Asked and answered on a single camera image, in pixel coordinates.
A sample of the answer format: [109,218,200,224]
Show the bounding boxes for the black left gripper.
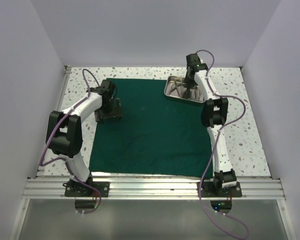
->
[95,98,122,124]

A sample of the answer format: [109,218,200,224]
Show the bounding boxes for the aluminium left side rail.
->
[39,66,72,168]

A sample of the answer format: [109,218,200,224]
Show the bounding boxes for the aluminium table edge rail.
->
[21,173,286,200]

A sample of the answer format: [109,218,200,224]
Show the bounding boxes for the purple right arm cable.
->
[198,49,251,240]

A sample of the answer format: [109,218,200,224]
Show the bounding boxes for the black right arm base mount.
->
[196,179,243,198]

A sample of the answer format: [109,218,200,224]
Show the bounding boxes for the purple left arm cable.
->
[39,68,103,215]

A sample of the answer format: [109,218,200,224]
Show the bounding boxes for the stainless steel instrument tray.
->
[164,75,204,104]

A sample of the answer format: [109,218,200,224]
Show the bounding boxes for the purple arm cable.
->
[198,49,251,240]
[39,68,103,215]

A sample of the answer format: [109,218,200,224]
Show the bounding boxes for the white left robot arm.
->
[40,80,123,197]

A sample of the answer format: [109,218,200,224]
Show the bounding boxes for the steel surgical forceps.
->
[189,86,204,103]

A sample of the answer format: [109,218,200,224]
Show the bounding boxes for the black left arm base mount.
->
[62,176,110,198]

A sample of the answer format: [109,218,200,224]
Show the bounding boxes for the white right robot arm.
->
[182,53,237,197]

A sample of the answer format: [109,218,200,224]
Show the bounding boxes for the steel surgical scissors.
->
[168,81,185,98]

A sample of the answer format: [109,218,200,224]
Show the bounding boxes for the dark green surgical cloth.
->
[89,79,213,178]

